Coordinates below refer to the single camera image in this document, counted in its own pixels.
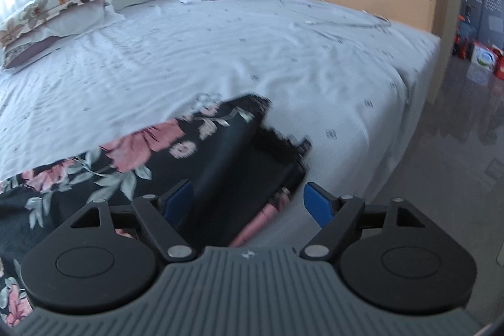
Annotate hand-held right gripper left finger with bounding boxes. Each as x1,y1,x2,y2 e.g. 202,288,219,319
70,179,198,263

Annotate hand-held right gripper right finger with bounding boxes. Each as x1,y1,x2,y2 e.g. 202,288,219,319
300,182,428,263

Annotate black floral pants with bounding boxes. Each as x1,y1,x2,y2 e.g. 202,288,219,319
0,94,313,326

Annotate bed with grey sheet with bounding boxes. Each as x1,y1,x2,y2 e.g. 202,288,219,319
0,0,442,244

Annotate white pillow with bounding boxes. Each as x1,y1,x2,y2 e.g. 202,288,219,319
2,2,127,72

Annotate red box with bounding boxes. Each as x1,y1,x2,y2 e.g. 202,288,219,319
452,35,472,60
493,48,504,82

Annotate white green box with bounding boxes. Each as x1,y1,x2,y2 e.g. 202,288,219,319
470,41,499,72

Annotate floral pillow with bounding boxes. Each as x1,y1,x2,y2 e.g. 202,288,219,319
0,0,112,50

